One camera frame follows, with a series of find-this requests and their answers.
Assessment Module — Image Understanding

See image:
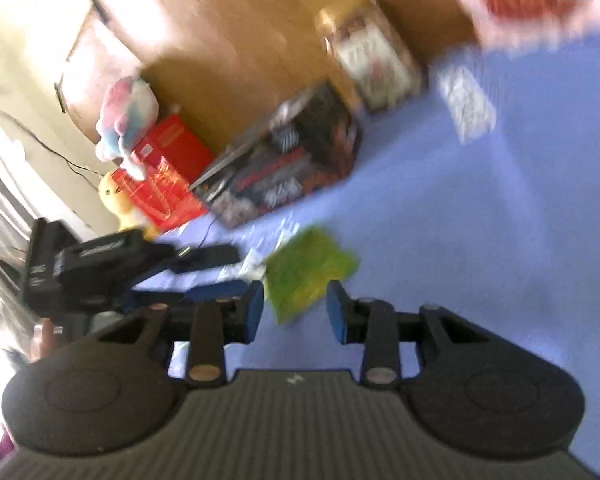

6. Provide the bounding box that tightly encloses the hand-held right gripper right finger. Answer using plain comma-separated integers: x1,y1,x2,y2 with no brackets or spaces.
326,280,506,388

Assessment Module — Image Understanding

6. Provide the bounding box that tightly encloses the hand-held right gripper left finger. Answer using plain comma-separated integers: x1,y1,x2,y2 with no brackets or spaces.
95,281,265,387

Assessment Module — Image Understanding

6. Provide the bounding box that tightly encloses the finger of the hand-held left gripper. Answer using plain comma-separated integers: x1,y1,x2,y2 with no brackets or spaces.
152,244,241,275
125,280,248,307

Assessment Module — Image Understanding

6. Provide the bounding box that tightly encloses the green pickled vegetable packet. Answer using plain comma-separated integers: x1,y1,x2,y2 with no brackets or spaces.
262,226,360,325

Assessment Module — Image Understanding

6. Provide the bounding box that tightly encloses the black printed box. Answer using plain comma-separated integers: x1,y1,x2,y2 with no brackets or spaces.
189,80,363,231

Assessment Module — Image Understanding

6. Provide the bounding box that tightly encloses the person's left hand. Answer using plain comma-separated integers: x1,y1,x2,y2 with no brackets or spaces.
30,319,65,363

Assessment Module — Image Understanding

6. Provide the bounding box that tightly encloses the yellow plush duck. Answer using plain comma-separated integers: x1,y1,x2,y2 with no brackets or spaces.
97,170,158,241

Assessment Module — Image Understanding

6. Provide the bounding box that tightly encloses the red gift box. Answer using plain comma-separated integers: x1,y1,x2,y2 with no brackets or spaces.
112,114,216,233

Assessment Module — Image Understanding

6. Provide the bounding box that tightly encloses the pink blue plush dolphin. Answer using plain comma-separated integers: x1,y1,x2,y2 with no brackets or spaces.
95,76,160,181

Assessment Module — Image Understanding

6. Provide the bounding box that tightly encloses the blue printed tablecloth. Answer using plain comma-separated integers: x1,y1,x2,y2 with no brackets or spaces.
125,25,600,476

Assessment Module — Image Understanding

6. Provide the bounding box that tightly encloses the clear nut jar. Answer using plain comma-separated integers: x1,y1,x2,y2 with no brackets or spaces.
314,5,423,113

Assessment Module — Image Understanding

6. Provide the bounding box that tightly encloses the brown chair back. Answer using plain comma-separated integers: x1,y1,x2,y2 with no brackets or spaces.
355,0,481,56

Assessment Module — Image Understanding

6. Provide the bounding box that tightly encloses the black cable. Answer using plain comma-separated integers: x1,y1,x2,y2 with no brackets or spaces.
0,102,111,181

